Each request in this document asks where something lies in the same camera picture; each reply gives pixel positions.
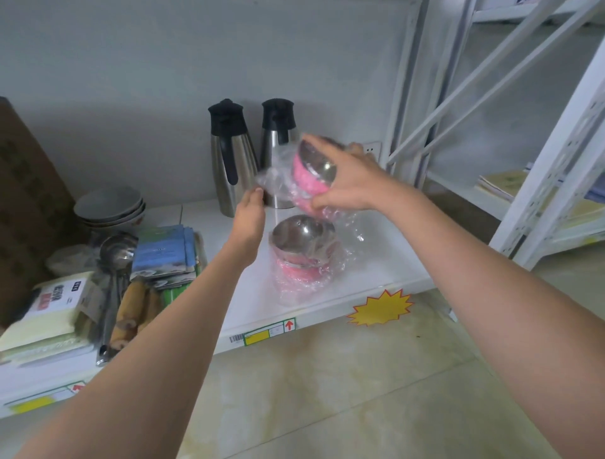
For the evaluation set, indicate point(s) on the white wall socket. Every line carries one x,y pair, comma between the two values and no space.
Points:
372,151

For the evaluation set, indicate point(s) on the steel jug with black lid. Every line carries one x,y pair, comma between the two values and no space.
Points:
276,137
231,160

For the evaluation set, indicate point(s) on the person's left forearm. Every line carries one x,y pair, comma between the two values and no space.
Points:
156,359

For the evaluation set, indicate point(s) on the white metal shelf rack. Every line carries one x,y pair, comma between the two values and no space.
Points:
548,179

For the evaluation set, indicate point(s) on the person's right forearm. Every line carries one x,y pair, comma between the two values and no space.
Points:
501,312

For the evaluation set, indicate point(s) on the white sponge cloth packet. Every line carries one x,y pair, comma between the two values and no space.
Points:
49,312

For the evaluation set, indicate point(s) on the green packet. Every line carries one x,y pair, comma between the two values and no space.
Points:
176,293

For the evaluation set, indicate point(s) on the grey ceramic bowl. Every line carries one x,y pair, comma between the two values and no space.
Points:
134,223
107,202
132,217

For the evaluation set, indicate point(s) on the brown cardboard box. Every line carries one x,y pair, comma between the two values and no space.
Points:
30,203

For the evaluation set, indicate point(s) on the person's right thumb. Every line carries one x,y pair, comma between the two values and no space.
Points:
325,200

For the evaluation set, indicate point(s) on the steel ladle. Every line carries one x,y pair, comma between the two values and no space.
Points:
116,257

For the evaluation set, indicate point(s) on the person's left fingers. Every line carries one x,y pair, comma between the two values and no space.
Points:
253,196

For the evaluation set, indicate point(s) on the pink steel bowl pack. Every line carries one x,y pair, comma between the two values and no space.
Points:
305,253
307,182

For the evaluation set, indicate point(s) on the clear plastic bag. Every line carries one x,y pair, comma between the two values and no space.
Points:
71,260

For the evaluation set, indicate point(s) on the blue cloth packet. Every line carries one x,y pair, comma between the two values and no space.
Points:
160,250

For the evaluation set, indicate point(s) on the yellow shelf price label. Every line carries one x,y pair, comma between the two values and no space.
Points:
42,399
264,333

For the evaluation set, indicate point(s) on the person's left hand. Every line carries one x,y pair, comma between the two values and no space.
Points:
248,222

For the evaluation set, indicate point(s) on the stack of pale notebooks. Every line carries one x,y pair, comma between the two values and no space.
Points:
505,184

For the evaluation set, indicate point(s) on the brown wooden brush pack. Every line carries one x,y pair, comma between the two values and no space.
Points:
132,307

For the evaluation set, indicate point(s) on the yellow starburst tag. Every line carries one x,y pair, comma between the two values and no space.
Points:
380,309

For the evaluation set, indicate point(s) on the person's right hand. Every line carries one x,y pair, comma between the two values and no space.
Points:
357,182

